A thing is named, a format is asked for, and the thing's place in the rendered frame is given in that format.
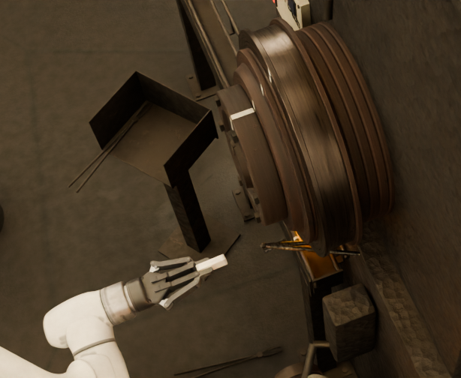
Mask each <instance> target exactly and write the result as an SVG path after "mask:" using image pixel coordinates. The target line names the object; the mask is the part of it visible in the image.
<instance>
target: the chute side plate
mask: <svg viewBox="0 0 461 378"><path fill-rule="evenodd" d="M180 1H181V2H182V5H183V7H184V9H185V12H186V14H187V16H188V19H189V21H190V23H191V26H192V28H193V29H194V33H195V34H196V36H197V39H198V41H199V43H200V46H201V48H202V50H203V53H204V55H205V56H206V60H207V61H208V63H209V66H210V68H211V70H212V73H213V75H214V77H215V80H216V82H217V83H218V87H219V88H220V90H222V89H225V87H224V83H223V81H222V79H221V77H220V74H219V72H218V70H217V67H216V66H215V63H214V61H213V59H212V56H211V55H210V52H209V50H208V48H207V46H206V43H205V42H204V40H203V36H202V34H201V33H200V29H199V28H198V26H197V23H196V21H195V19H194V16H193V14H192V12H191V10H190V7H189V6H188V3H187V1H186V0H180ZM279 224H280V226H281V228H282V231H283V233H284V234H285V238H286V239H287V242H294V239H293V237H292V235H291V232H290V230H289V229H288V228H287V227H286V225H285V223H284V221H283V220H281V221H279ZM291 252H292V254H293V255H294V259H295V260H296V262H297V265H298V267H299V266H300V269H301V271H302V273H303V276H304V278H305V279H306V283H307V284H308V287H309V293H310V296H311V297H312V296H313V290H312V280H311V278H310V276H309V275H308V272H307V271H306V267H305V265H304V263H303V260H302V258H301V256H300V253H299V251H297V250H292V251H291Z"/></svg>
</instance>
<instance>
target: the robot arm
mask: <svg viewBox="0 0 461 378"><path fill-rule="evenodd" d="M150 265H151V268H150V271H149V272H147V273H146V274H145V275H144V276H142V277H138V278H135V279H133V280H130V281H129V282H127V284H126V285H125V283H123V282H121V281H120V282H118V283H115V284H113V285H111V286H108V287H105V288H103V289H100V290H98V291H94V292H86V293H83V294H80V295H77V296H75V297H73V298H70V299H68V300H67V301H64V302H63V303H61V304H59V305H57V306H56V307H54V308H53V309H52V310H50V311H49V312H48V313H47V314H46V315H45V317H44V332H45V335H46V338H47V341H48V342H49V344H50V345H51V346H54V347H58V348H68V347H69V348H70V350H71V352H72V354H73V357H74V361H73V362H72V363H71V364H70V365H69V366H68V369H67V372H66V373H62V374H55V373H50V372H48V371H45V370H43V369H41V368H39V367H38V366H36V365H34V364H32V363H30V362H28V361H26V360H25V359H23V358H20V357H19V356H18V355H15V354H13V353H12V352H9V351H8V350H6V349H4V348H2V347H0V378H130V377H129V374H128V370H127V367H126V364H125V360H124V358H123V356H122V354H121V352H120V350H119V348H118V346H117V344H116V340H115V338H114V333H113V326H115V325H118V324H120V323H122V322H124V321H126V320H129V319H132V318H134V317H136V315H137V313H136V311H137V312H141V311H144V310H145V309H148V308H150V307H151V306H154V305H157V306H159V305H161V306H163V307H164V308H165V309H166V310H167V311H171V310H172V308H173V307H174V305H175V304H177V303H178V302H180V301H181V300H183V299H184V298H185V297H187V296H189V295H190V294H192V293H193V292H194V291H195V290H197V289H199V288H200V287H201V284H200V282H201V281H202V278H204V277H206V276H208V275H211V274H213V273H214V271H213V270H215V269H218V268H220V267H222V266H225V265H227V260H226V258H225V256H224V254H222V255H220V256H217V257H214V258H212V259H209V258H204V259H202V260H199V261H197V262H195V261H193V260H192V259H191V257H189V256H188V257H183V258H179V259H171V260H167V261H162V262H157V261H151V263H150ZM168 269H175V270H173V271H169V272H165V273H163V274H159V273H156V272H159V271H160V270H168ZM192 272H194V273H192ZM190 273H191V274H190ZM185 275H186V276H185ZM182 276H185V277H182ZM177 278H179V279H177ZM176 279H177V280H176ZM182 287H183V288H182ZM179 288H182V289H181V290H179V291H178V292H176V293H174V294H173V295H172V296H171V297H170V298H167V296H168V295H169V293H172V292H174V291H175V290H177V289H179Z"/></svg>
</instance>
